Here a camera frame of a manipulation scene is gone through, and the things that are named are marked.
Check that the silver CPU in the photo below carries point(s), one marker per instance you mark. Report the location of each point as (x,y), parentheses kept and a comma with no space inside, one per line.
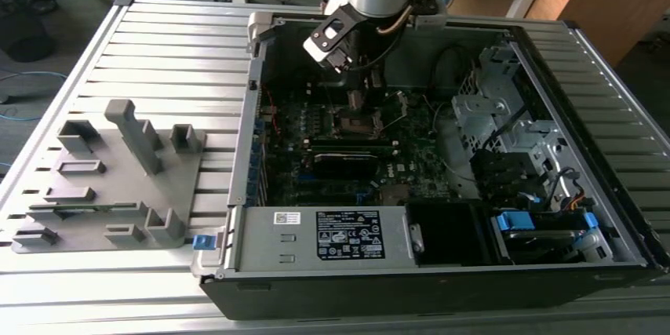
(355,100)

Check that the metal locking lever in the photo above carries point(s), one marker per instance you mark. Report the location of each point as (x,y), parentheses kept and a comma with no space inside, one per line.
(397,123)

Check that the silver metal drive cage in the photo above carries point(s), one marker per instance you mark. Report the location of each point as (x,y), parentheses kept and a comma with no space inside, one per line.
(474,105)

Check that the green motherboard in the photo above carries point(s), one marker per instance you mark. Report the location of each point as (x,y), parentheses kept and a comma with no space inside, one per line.
(418,154)

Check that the black graphics card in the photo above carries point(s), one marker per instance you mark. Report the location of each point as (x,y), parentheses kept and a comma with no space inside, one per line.
(346,166)

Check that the grey chipset heatsink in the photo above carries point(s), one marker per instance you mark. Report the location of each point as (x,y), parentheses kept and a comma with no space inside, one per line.
(395,195)

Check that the black plastic disk bay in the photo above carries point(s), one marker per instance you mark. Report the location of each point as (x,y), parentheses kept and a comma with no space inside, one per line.
(497,170)

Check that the grey power supply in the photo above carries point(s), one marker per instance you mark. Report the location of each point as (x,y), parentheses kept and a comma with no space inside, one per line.
(262,233)

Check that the hard disk in blue carrier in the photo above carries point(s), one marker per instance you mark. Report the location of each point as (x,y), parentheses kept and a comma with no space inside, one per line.
(515,222)

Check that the grey parts rack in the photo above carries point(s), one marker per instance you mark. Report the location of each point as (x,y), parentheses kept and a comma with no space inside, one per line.
(172,190)

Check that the blue case latch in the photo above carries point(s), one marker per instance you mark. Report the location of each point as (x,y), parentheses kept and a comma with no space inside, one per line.
(205,242)

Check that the black PC case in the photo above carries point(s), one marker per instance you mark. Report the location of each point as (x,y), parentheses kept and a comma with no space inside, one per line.
(366,296)

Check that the green RAM stick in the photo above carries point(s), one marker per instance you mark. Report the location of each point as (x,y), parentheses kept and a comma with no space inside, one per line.
(112,206)

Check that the black round bin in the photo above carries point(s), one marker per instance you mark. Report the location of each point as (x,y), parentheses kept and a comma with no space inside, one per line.
(28,42)

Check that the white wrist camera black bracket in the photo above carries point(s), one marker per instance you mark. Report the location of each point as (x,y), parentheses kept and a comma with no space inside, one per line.
(319,46)

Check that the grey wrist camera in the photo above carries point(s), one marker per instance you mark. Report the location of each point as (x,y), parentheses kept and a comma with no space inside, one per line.
(430,24)

